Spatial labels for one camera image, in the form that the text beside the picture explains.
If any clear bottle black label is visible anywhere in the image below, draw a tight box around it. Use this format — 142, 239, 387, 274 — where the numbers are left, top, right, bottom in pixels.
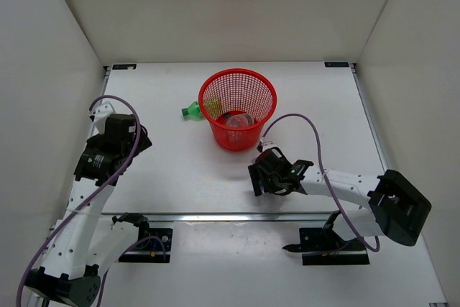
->
224, 113, 255, 128

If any clear bottle blue label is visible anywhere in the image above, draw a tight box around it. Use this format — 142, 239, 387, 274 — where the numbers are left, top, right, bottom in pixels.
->
257, 179, 266, 196

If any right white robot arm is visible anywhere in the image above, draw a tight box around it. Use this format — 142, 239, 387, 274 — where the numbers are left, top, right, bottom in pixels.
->
248, 147, 432, 249

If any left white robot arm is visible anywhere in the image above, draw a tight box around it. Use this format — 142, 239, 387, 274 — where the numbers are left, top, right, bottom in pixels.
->
22, 113, 152, 306

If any red mesh plastic bin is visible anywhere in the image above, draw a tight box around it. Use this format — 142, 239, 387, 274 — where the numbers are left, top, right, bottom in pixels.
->
198, 68, 277, 152

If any green plastic bottle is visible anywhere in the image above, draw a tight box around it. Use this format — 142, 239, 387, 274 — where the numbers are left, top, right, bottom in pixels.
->
181, 101, 204, 120

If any aluminium table front rail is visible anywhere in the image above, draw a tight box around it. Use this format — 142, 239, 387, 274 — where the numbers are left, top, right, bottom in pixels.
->
98, 212, 339, 223

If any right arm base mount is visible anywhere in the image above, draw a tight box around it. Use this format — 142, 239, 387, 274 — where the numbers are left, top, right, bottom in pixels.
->
282, 211, 370, 266

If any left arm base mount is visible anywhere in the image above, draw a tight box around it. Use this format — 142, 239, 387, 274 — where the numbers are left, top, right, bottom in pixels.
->
111, 213, 173, 264

